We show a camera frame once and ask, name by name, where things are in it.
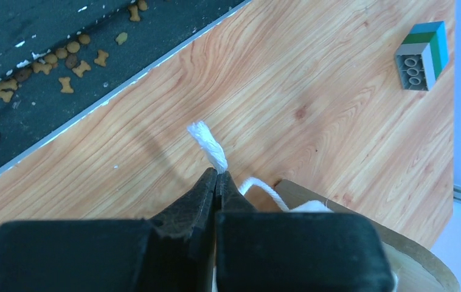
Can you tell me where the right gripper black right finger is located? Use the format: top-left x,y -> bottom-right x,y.
215,173 -> 395,291

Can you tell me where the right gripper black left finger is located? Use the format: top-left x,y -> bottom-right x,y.
0,168 -> 218,291

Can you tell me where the pink unicorn drawstring bag blanket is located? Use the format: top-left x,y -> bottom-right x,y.
187,120 -> 398,292

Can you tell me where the wooden striped pet bed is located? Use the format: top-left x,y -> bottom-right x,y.
272,179 -> 461,292

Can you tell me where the blue green grey block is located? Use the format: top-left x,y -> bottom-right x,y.
394,21 -> 449,91

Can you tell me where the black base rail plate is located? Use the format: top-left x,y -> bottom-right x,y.
0,1 -> 246,175

